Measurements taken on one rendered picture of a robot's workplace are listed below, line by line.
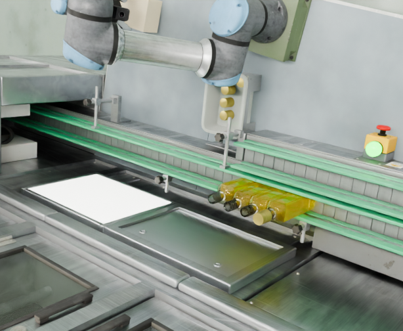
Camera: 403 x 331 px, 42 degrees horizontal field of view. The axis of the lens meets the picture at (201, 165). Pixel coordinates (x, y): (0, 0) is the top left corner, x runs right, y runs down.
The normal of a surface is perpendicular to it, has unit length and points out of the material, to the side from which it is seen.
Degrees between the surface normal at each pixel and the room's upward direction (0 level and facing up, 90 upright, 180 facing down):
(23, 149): 90
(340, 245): 0
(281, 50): 2
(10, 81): 90
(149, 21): 90
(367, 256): 0
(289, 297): 91
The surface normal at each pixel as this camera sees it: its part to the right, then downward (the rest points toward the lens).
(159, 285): 0.10, -0.96
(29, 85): 0.77, 0.24
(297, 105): -0.62, 0.15
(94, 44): 0.36, 0.45
